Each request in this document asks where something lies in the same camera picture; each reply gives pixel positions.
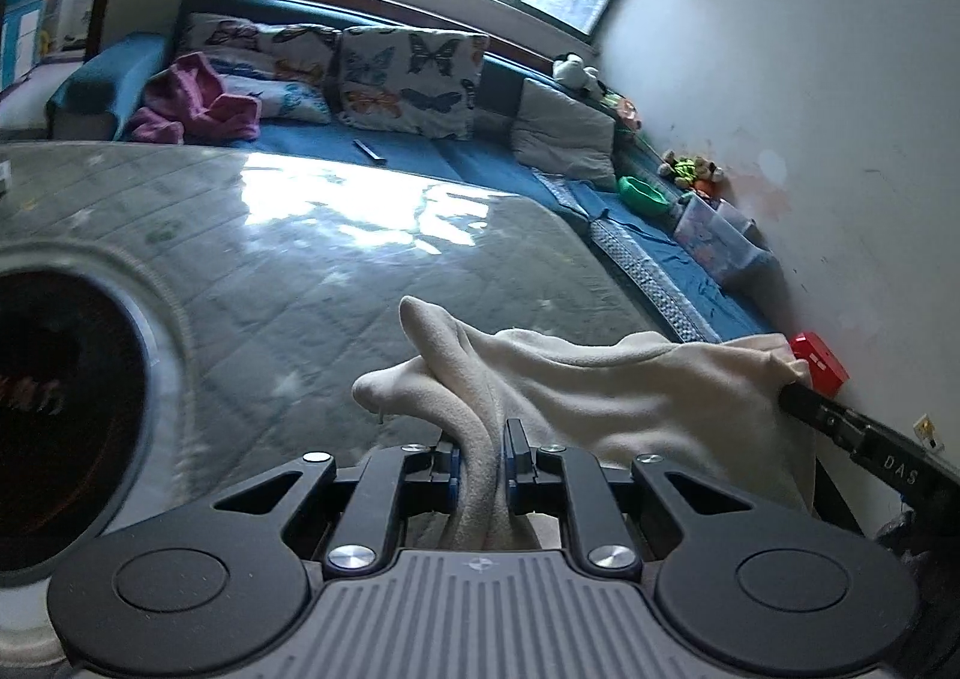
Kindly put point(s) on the pink cloth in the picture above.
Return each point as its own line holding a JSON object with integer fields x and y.
{"x": 191, "y": 97}

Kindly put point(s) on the blue sofa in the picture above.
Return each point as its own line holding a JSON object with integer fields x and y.
{"x": 420, "y": 154}

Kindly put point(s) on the clear plastic storage box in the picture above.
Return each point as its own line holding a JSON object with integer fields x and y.
{"x": 716, "y": 240}

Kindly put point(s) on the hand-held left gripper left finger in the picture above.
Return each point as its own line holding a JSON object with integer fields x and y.
{"x": 448, "y": 473}

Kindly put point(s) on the colourful toy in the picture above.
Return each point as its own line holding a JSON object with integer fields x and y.
{"x": 624, "y": 112}

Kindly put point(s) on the blue box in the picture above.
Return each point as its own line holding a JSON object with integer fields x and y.
{"x": 26, "y": 33}

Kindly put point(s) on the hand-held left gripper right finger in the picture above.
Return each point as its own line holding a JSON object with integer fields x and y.
{"x": 514, "y": 469}

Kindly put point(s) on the red plastic stool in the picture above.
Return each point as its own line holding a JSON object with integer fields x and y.
{"x": 819, "y": 360}

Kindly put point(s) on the brown and green plush toy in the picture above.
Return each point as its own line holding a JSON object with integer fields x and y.
{"x": 690, "y": 170}

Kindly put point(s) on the green bowl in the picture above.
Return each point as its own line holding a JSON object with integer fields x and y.
{"x": 643, "y": 195}

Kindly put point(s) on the black round induction cooktop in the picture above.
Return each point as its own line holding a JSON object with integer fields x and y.
{"x": 60, "y": 424}

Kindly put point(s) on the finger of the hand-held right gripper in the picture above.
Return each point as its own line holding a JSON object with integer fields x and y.
{"x": 862, "y": 439}

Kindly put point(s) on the panda plush toy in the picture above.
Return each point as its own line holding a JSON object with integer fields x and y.
{"x": 574, "y": 73}

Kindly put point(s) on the grey pillow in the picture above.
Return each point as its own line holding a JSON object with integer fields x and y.
{"x": 562, "y": 135}

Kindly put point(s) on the wall socket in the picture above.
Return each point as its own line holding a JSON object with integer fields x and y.
{"x": 928, "y": 433}

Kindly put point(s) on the butterfly print pillow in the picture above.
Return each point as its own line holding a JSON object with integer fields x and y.
{"x": 247, "y": 41}
{"x": 289, "y": 100}
{"x": 405, "y": 79}

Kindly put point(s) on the black remote control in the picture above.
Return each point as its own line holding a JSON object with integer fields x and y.
{"x": 370, "y": 152}

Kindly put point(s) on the cream fleece garment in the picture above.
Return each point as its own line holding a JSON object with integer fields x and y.
{"x": 600, "y": 386}

